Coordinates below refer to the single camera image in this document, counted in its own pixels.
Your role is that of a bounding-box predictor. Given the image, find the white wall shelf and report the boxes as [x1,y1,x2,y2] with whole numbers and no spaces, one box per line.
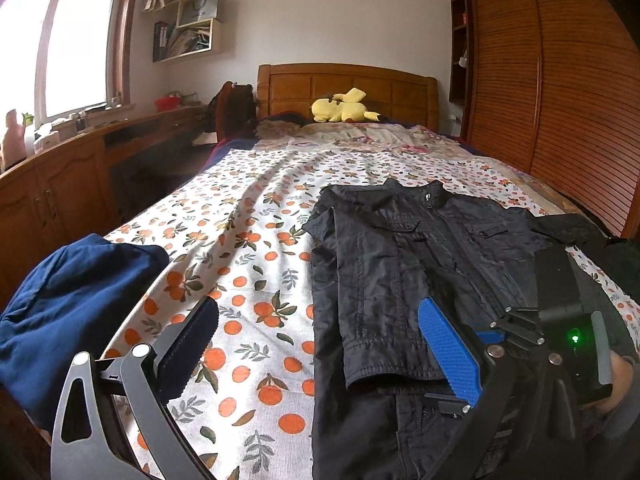
[145,0,228,63]

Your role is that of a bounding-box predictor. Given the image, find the wooden bed headboard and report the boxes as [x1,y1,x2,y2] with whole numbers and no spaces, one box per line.
[257,63,441,133]

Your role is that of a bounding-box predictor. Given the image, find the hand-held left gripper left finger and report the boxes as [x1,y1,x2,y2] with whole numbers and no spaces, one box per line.
[50,297,221,480]

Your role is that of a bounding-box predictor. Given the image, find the wooden desk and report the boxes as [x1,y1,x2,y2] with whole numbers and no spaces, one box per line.
[0,105,216,311]

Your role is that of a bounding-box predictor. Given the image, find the window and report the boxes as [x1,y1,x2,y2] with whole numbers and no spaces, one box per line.
[0,0,136,126]

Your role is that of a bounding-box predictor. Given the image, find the white paper bag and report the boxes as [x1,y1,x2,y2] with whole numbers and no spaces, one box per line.
[177,0,221,26]

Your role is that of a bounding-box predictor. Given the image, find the floral quilt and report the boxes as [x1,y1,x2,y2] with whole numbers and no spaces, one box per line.
[255,119,481,161]

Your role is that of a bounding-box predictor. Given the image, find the yellow plush toy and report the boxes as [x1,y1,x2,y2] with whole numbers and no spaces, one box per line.
[311,88,383,124]

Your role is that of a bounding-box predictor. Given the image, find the dark backpack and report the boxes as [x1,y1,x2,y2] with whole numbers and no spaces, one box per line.
[207,81,257,141]

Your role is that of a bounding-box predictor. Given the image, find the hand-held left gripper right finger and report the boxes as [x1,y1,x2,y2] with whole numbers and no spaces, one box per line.
[417,296,588,480]

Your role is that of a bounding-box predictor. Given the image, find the orange print bed sheet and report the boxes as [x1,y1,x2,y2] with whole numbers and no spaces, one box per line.
[102,137,640,480]

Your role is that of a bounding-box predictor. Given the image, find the navy blue garment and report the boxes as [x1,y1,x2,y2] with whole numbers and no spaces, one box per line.
[0,233,171,418]

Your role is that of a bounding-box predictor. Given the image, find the person's right hand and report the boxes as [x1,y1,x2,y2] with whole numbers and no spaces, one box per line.
[606,354,640,413]

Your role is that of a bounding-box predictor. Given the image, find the wooden slatted wardrobe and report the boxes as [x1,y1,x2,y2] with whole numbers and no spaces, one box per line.
[447,0,640,241]

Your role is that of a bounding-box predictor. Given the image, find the black jacket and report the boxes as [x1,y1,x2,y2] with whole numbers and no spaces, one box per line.
[302,178,608,480]

